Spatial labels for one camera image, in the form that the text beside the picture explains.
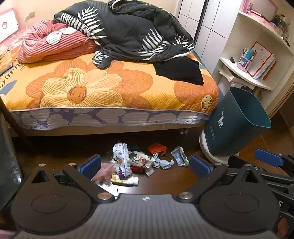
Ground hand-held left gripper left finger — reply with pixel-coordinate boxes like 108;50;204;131
28;154;115;204

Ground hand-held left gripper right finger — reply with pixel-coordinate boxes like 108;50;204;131
178;154;261;204

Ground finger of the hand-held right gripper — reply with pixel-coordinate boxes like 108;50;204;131
228;155;294;192
254;148;294;169

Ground blue white packet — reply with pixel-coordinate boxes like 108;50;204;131
171;147;190;166

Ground red foam net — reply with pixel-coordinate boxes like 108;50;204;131
147;142;167;157

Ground teal waste bin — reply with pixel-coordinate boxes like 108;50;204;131
204;87;272;157

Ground pink plastic wrapper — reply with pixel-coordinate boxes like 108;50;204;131
91;161;117;185

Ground purple white snack packet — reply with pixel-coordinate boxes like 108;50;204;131
112;142;133;178

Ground pale blue crumpled tissue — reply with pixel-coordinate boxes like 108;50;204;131
153;154;175;170

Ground small yellow label bottle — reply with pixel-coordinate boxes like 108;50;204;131
111;173;139;186

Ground printed crumpled wrapper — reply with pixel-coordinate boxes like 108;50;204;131
128;150;157;177

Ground stack of white papers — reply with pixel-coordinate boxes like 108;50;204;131
218;67;255;90

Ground flower print bed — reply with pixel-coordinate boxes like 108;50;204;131
0;34;221;136

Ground row of books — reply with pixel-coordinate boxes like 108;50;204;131
255;56;277;80

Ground pink pen holder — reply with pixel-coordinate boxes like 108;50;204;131
237;48;257;73

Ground black garment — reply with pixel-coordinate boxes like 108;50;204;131
153;57;204;85

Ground red bordered booklet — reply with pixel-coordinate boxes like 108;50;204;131
247;41;275;79

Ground pink striped blanket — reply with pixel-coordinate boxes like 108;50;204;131
17;19;99;64

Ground white corner shelf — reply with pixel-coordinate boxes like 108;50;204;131
211;0;294;117

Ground dark shelf ornaments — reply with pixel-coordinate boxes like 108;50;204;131
271;14;290;42

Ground dark leaf print duvet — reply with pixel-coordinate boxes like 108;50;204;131
53;0;195;69

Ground white wardrobe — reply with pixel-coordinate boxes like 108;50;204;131
178;0;244;62

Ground pink white box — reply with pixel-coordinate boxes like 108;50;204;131
0;8;20;44

